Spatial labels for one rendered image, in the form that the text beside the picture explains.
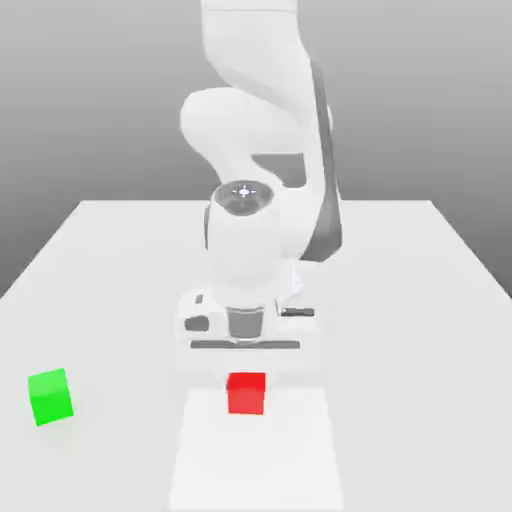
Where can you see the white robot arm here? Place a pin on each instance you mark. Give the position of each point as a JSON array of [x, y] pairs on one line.
[[256, 120]]

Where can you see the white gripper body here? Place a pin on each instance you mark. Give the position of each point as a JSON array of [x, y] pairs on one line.
[[244, 356]]

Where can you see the small red cube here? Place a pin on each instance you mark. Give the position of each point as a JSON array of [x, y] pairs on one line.
[[246, 396]]

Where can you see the small green cube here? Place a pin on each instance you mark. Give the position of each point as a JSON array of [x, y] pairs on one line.
[[51, 400]]

